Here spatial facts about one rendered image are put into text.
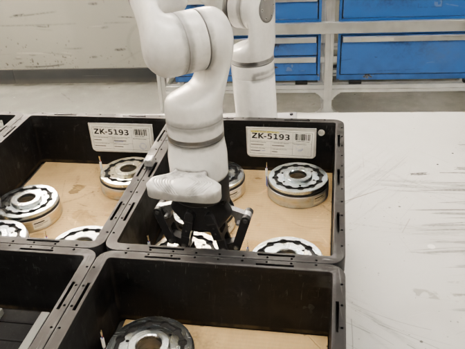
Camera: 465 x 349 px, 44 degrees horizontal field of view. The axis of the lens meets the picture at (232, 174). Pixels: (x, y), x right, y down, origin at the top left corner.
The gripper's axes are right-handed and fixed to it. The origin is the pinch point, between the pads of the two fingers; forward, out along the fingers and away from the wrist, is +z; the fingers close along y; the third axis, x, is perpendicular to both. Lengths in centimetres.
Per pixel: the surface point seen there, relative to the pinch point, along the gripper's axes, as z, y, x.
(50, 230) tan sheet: 2.4, 28.1, -5.2
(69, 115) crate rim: -7.6, 34.3, -27.2
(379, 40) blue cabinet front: 33, -20, -210
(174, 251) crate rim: -7.5, 1.2, 8.3
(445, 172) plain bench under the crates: 15, -37, -57
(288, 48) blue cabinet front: 36, 22, -205
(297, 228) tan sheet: 2.5, -10.9, -12.7
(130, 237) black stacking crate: -4.9, 9.5, 3.4
